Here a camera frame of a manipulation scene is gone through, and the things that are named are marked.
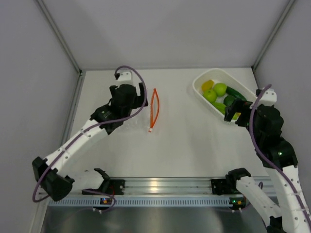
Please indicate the yellow fake lemon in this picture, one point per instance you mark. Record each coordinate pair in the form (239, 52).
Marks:
(236, 116)

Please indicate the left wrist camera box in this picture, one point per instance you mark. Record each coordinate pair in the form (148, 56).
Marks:
(124, 77)

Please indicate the clear zip bag orange seal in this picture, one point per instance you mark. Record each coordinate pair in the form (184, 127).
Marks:
(146, 120)

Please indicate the dark green fake avocado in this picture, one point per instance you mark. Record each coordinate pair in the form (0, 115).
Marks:
(228, 100)

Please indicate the yellow-green fake starfruit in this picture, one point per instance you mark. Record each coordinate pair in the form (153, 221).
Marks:
(207, 85)

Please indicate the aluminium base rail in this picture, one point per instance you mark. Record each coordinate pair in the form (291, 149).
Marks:
(167, 185)

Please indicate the light green fake apple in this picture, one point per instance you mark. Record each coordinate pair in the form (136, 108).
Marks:
(210, 95)
(220, 89)

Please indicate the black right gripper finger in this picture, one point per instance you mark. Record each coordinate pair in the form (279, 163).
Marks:
(243, 119)
(238, 106)

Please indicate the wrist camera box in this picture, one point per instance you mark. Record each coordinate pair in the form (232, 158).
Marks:
(268, 98)
(124, 77)

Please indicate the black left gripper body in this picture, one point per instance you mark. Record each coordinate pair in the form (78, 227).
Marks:
(139, 101)

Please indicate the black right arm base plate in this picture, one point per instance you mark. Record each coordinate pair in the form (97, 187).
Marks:
(223, 187)

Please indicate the aluminium frame rail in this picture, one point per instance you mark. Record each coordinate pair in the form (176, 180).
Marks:
(58, 34)

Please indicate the white slotted cable duct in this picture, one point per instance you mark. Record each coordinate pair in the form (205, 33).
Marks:
(130, 201)

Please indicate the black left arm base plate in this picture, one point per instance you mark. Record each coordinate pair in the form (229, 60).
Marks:
(111, 187)

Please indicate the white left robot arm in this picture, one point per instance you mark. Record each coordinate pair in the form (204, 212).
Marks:
(52, 173)

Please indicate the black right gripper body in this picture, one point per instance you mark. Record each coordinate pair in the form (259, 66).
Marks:
(259, 138)

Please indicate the dark green fake cucumber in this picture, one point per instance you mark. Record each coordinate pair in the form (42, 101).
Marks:
(235, 93)

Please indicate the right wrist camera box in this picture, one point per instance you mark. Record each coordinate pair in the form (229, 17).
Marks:
(268, 98)

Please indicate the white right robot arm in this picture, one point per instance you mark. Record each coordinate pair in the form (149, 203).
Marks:
(291, 214)

